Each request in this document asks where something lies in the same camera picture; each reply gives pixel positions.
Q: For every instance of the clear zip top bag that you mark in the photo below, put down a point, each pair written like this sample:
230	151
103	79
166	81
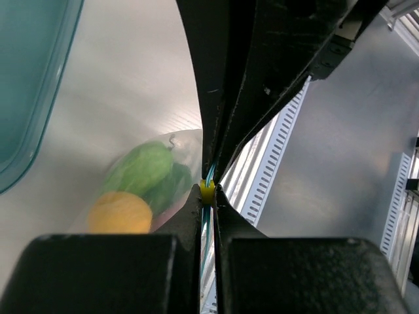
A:
186	148

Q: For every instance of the aluminium mounting rail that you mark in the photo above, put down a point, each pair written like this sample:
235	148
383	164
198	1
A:
240	176

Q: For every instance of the slotted cable duct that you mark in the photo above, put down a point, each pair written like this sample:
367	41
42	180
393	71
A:
273	142

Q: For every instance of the green bell pepper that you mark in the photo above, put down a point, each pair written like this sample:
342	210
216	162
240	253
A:
169	190

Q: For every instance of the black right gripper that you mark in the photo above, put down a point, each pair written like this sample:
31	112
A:
270	55

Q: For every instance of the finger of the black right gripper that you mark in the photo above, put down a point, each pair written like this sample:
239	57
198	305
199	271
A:
218	35

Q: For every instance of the orange fruit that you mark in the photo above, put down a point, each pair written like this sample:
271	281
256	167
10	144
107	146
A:
119	213

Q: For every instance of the light green cucumber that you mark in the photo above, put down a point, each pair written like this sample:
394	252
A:
140	170

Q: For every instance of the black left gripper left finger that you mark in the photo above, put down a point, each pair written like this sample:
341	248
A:
85	273

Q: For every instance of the purple eggplant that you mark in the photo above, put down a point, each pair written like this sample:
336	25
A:
164	217

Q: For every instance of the blue translucent plastic basin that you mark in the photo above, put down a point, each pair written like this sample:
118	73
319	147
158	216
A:
36	39

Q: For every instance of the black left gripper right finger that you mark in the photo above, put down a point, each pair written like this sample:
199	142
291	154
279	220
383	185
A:
260	274

